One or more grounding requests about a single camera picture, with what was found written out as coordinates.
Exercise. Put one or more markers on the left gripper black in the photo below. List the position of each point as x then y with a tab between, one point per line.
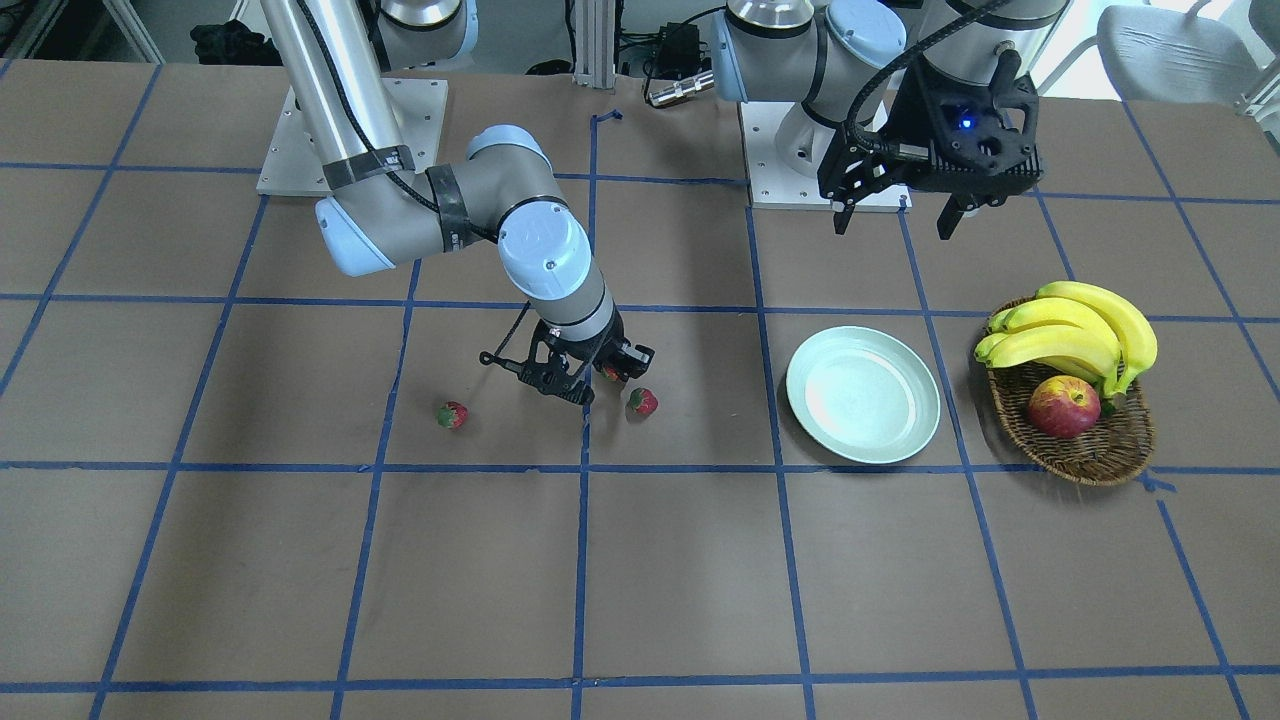
921	120

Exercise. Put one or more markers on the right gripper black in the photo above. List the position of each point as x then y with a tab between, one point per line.
603	346

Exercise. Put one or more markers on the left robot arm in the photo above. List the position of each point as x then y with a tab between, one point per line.
845	61

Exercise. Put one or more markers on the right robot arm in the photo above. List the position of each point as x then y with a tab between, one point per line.
387	206

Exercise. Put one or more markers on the light green plate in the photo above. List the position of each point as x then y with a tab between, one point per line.
863	395

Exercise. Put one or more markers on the yellow banana bunch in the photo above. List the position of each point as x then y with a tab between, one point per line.
1079	328

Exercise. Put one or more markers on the red apple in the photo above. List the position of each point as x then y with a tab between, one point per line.
1063	406

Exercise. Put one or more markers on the woven wicker basket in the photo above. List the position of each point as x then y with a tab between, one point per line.
1116	449

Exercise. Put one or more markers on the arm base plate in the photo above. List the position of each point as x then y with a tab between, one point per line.
292	168
783	147

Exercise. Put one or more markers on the aluminium frame post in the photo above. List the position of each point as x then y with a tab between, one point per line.
594	37

